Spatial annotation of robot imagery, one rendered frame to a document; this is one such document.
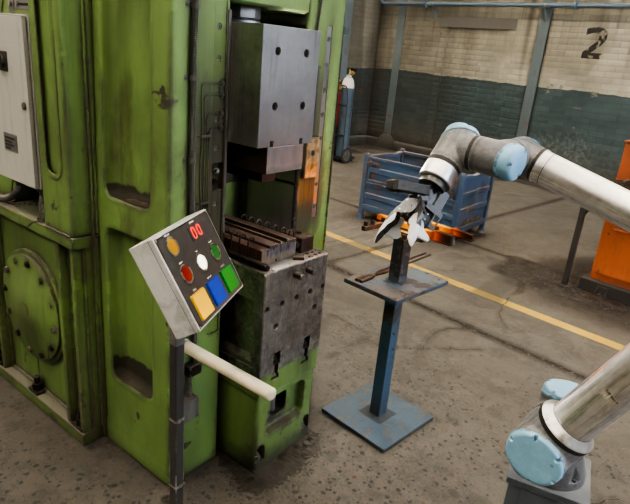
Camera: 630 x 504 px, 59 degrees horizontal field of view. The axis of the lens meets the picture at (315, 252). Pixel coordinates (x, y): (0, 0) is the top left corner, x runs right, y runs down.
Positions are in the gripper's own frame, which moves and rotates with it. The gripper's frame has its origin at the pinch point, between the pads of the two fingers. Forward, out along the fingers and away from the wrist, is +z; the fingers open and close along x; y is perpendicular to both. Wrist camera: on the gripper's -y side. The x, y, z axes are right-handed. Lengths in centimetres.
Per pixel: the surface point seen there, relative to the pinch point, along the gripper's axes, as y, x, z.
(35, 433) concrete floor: -11, 157, 120
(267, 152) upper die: -19, 70, -21
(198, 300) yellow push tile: -21, 36, 36
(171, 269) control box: -33, 35, 33
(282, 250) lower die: 12, 85, 1
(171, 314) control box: -25, 36, 43
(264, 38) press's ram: -44, 58, -46
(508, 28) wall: 327, 559, -593
